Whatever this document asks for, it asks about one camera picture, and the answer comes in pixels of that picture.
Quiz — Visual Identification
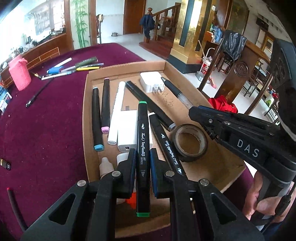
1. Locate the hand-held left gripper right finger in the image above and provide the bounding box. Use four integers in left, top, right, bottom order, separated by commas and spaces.
150, 148, 264, 241

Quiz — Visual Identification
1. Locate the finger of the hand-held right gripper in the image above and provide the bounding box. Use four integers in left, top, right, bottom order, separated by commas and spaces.
188, 107, 275, 142
198, 105, 281, 131

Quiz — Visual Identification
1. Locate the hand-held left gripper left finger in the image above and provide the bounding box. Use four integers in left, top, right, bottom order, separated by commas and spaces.
21, 148, 137, 241

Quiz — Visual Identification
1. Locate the cardboard box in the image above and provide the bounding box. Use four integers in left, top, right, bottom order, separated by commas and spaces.
83, 60, 247, 240

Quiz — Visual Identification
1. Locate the brown tape roll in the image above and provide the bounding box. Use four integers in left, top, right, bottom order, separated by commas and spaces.
171, 123, 208, 163

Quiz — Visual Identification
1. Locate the black marker white cap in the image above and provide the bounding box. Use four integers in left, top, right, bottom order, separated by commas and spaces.
148, 112, 185, 181

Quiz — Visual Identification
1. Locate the black marker green cap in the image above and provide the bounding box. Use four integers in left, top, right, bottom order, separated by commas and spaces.
135, 101, 151, 217

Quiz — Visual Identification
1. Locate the black gel pen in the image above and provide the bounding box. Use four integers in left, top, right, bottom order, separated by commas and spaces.
161, 76, 197, 109

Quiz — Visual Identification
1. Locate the black marker grey cap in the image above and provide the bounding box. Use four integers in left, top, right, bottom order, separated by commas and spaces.
125, 81, 176, 132

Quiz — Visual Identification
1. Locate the thick white marker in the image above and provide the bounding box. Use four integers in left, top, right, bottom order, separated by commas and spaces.
107, 81, 126, 145

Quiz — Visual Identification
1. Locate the black marker blue cap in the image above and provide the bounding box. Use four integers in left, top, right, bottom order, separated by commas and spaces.
92, 87, 104, 152

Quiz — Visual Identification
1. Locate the black marker pink cap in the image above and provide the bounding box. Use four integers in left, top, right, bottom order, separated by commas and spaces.
101, 78, 112, 134

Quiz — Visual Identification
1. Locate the person's right hand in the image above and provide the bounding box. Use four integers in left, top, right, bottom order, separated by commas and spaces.
242, 172, 282, 220

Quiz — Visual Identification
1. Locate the small dropper bottle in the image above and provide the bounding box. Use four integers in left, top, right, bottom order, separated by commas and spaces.
99, 157, 116, 179

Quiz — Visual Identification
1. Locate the red cloth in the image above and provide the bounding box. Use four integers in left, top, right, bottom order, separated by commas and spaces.
208, 95, 238, 114

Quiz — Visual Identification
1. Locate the orange plastic piece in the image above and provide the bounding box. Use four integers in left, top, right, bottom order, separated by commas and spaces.
126, 193, 137, 210

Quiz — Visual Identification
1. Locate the white power adapter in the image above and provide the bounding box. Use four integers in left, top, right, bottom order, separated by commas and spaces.
117, 110, 153, 153

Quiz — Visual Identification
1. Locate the white bucket red label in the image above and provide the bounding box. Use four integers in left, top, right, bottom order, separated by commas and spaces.
201, 57, 215, 75

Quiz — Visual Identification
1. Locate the broom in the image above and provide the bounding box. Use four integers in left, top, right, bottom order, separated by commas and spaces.
198, 40, 217, 89

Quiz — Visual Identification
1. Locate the white charger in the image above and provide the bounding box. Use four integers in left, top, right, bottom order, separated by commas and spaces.
140, 71, 165, 93

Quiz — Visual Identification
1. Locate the black cloth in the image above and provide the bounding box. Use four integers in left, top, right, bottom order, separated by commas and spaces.
221, 30, 247, 61

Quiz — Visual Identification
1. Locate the wooden staircase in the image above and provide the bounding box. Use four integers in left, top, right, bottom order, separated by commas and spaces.
139, 2, 183, 58

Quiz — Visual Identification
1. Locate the gold pillar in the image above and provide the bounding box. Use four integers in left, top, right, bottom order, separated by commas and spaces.
168, 0, 214, 75

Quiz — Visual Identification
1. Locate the dark jacket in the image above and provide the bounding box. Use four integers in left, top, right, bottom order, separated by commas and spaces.
139, 13, 156, 39

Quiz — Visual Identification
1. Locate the silver pen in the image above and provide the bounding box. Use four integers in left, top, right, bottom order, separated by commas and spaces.
61, 62, 104, 72

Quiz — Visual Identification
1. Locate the green pen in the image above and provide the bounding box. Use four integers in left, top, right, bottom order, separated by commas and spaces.
75, 57, 98, 67

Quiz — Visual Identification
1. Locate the thin black pen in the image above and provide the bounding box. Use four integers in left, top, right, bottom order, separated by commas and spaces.
26, 77, 55, 108

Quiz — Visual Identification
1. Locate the white and blue pen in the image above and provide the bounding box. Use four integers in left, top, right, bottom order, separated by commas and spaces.
42, 72, 75, 81

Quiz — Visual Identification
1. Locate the black stick red tip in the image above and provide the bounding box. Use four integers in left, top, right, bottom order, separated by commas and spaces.
6, 187, 26, 232

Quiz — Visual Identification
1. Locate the wooden door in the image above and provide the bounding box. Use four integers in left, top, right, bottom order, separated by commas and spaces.
123, 0, 147, 35

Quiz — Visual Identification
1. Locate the slim white marker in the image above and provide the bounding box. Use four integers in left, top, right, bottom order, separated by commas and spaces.
54, 57, 73, 69

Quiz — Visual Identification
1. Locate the wooden chair with cloth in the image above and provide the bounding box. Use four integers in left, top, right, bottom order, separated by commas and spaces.
96, 14, 104, 44

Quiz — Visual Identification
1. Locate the blue and white card box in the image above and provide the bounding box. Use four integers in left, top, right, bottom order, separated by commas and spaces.
0, 86, 12, 113

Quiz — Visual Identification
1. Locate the wooden counter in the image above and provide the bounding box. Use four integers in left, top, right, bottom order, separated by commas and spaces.
0, 32, 74, 88

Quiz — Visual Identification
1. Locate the pink knitted bottle cover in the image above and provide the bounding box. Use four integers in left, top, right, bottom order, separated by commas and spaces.
9, 55, 31, 91

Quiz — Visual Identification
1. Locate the bamboo wall painting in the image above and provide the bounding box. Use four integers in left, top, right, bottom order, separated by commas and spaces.
70, 0, 90, 48

